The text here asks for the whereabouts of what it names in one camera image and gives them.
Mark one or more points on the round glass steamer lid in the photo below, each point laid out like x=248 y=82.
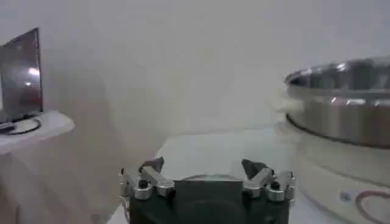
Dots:
x=350 y=71

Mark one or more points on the white side desk with monitor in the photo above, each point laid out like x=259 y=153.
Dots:
x=53 y=128

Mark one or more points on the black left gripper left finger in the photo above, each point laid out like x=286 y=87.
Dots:
x=152 y=182

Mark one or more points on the white electric steamer base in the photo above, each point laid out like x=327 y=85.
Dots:
x=329 y=170

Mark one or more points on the steel perforated steamer tray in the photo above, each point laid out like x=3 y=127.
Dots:
x=344 y=121

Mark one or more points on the dark flat monitor screen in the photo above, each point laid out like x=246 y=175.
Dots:
x=21 y=76

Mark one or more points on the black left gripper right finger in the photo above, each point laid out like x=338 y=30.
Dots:
x=268 y=184

